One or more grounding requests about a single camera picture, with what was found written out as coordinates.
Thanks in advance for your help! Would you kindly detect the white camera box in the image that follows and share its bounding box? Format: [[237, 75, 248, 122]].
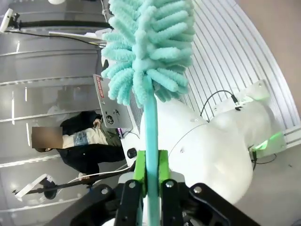
[[15, 173, 57, 202], [0, 8, 22, 33]]

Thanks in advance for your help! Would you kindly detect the thin black base cable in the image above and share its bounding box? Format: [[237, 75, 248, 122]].
[[250, 150, 278, 170]]

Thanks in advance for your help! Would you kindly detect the black plug cable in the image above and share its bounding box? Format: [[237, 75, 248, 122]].
[[199, 90, 238, 118]]

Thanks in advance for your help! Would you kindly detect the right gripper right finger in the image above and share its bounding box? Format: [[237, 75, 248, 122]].
[[158, 150, 259, 226]]

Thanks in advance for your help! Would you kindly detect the white cable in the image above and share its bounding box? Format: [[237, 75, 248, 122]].
[[67, 164, 135, 186]]

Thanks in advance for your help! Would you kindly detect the white slatted platform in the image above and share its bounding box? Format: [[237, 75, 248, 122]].
[[183, 0, 297, 143]]

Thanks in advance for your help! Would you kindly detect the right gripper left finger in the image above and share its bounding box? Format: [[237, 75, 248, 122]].
[[47, 150, 148, 226]]

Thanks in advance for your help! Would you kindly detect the seated person dark jacket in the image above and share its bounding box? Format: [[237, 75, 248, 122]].
[[32, 110, 127, 176]]

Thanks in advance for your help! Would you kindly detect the black camera support pole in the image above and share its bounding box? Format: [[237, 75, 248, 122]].
[[23, 174, 137, 195]]

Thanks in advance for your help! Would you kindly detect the teal microfibre duster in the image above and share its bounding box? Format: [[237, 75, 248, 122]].
[[101, 0, 196, 226]]

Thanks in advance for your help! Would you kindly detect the grey laptop with stickers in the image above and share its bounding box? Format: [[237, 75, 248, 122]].
[[93, 73, 134, 129]]

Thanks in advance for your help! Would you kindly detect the long black cable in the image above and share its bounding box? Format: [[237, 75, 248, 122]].
[[6, 29, 110, 47]]

